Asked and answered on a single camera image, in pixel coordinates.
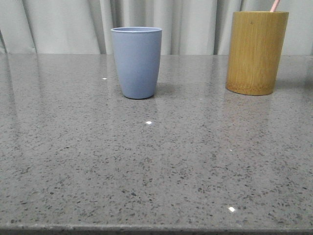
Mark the grey curtain backdrop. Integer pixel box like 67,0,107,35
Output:
0,0,313,56

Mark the bamboo cylindrical holder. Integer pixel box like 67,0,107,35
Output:
225,11,289,95

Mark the blue plastic cup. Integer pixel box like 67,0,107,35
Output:
111,27,162,99

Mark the pink chopstick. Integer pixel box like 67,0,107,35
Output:
270,0,280,12

